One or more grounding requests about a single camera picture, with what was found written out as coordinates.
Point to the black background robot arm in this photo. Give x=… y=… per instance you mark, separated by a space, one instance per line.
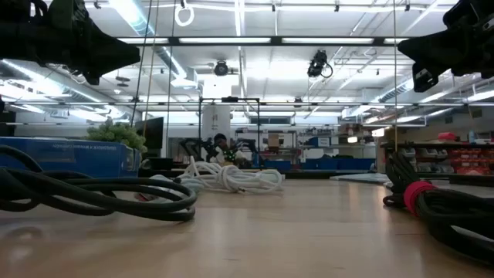
x=195 y=148

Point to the blue game controller box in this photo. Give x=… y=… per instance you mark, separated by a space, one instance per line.
x=77 y=158

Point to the person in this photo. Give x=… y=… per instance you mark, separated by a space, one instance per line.
x=222 y=148

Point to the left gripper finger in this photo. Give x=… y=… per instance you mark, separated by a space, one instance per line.
x=112 y=52

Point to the black hanging camera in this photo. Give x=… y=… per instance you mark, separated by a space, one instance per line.
x=317 y=63

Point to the black computer monitor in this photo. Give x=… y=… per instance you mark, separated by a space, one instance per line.
x=152 y=133

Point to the black aluminium rig frame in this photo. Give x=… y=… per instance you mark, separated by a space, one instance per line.
x=276 y=40

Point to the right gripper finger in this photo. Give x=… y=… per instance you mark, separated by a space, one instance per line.
x=432 y=48

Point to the round black ceiling fixture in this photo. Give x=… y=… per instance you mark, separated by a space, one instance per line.
x=221 y=68

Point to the row of blue bins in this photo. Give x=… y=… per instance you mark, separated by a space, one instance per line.
x=339 y=164

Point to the white round pillar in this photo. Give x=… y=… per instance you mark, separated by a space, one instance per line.
x=216 y=121

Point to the shelf with red bins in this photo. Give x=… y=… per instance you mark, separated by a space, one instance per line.
x=463 y=160

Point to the brown cardboard box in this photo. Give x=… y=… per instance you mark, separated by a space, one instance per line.
x=273 y=141

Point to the green artificial plant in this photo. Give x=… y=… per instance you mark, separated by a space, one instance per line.
x=116 y=133

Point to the black background rig frame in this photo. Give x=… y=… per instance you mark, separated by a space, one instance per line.
x=229 y=99

